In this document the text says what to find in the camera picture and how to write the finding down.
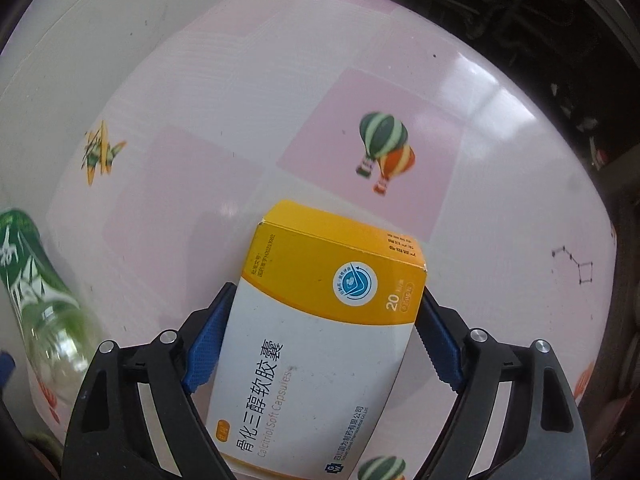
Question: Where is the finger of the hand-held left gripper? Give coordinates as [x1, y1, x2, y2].
[0, 350, 16, 392]

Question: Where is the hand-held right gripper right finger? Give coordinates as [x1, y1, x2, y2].
[413, 290, 594, 480]

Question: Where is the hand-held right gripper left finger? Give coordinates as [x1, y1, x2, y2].
[62, 282, 239, 480]

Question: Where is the clear bottle green label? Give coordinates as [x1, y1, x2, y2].
[0, 208, 104, 387]

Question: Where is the yellow white medicine box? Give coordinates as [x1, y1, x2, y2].
[205, 200, 428, 480]

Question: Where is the pink checked printed tablecloth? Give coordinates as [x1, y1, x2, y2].
[0, 0, 619, 480]

